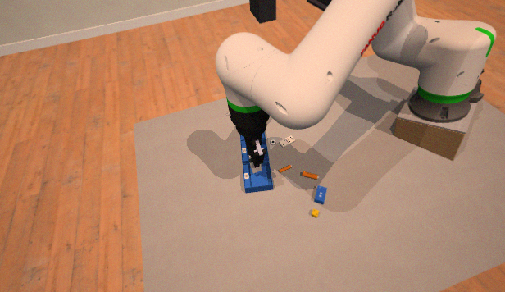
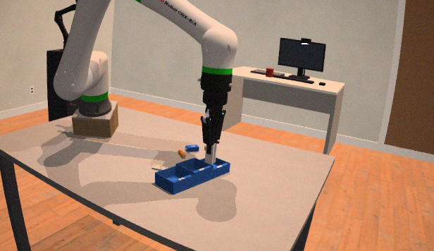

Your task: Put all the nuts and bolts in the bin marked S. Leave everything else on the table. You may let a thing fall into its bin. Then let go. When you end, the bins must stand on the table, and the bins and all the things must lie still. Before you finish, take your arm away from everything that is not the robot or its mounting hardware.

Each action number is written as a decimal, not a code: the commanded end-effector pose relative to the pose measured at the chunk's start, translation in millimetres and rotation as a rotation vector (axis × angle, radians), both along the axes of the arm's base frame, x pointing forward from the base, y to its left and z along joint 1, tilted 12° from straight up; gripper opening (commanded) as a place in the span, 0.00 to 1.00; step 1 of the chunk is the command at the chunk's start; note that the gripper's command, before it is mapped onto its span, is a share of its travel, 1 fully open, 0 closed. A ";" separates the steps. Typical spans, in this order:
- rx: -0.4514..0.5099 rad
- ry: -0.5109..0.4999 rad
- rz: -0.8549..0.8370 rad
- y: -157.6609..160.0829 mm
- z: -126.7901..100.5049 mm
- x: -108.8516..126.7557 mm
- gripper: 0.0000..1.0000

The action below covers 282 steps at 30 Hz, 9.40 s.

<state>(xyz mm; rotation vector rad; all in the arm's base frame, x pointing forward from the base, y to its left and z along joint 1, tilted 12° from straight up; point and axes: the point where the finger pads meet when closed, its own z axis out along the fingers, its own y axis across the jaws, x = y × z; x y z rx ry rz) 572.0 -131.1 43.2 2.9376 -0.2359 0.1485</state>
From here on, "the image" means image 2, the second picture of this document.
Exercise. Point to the blue three-compartment bin rack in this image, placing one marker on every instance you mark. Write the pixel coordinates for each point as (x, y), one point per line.
(190, 173)

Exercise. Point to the orange aa battery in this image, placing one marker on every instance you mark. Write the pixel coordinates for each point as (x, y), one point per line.
(181, 153)

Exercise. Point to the white domino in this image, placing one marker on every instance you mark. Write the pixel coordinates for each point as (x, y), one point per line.
(158, 168)

